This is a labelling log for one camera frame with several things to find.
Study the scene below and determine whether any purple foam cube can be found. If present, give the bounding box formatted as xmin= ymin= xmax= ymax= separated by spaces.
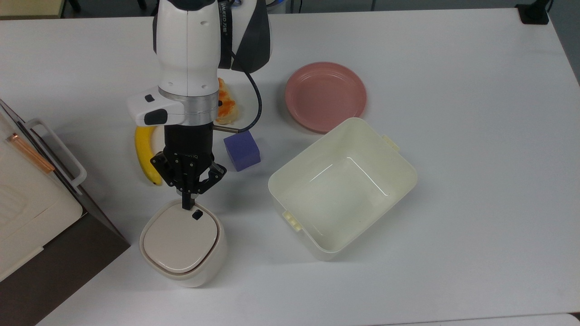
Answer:
xmin=223 ymin=130 xmax=261 ymax=172

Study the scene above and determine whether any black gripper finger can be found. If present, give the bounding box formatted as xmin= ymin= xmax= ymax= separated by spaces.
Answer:
xmin=150 ymin=153 xmax=188 ymax=211
xmin=187 ymin=163 xmax=227 ymax=211

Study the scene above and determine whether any toy bread with orange topping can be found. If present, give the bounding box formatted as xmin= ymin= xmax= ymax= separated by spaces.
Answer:
xmin=217 ymin=78 xmax=241 ymax=125

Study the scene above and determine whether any light wooden desk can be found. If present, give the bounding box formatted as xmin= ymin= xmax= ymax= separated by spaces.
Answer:
xmin=0 ymin=0 xmax=66 ymax=19

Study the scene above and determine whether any orange strip on cream box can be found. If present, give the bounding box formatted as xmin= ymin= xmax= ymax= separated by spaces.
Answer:
xmin=5 ymin=133 xmax=56 ymax=174

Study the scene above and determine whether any white drawer handle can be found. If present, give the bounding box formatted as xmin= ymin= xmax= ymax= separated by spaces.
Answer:
xmin=26 ymin=119 xmax=87 ymax=196

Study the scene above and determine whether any yellow toy banana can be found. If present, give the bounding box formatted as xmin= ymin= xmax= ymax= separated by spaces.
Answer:
xmin=134 ymin=125 xmax=164 ymax=186

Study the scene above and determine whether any cream lidded trash can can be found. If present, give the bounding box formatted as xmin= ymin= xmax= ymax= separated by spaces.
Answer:
xmin=139 ymin=198 xmax=227 ymax=288

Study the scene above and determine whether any black camera stand base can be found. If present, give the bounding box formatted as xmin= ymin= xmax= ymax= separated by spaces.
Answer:
xmin=516 ymin=0 xmax=550 ymax=25

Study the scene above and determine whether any cream rectangular plastic tub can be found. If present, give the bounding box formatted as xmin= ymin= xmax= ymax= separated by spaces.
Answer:
xmin=267 ymin=117 xmax=418 ymax=261

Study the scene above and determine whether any cream storage box with handles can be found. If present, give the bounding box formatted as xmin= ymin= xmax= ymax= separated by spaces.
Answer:
xmin=0 ymin=109 xmax=83 ymax=282

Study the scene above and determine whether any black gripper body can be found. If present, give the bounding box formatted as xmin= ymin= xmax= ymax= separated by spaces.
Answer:
xmin=164 ymin=125 xmax=215 ymax=193

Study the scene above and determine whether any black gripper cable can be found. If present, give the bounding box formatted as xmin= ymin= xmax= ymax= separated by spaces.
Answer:
xmin=213 ymin=48 xmax=264 ymax=133

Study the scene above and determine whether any pink plate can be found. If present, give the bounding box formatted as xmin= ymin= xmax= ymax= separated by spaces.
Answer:
xmin=285 ymin=62 xmax=367 ymax=134

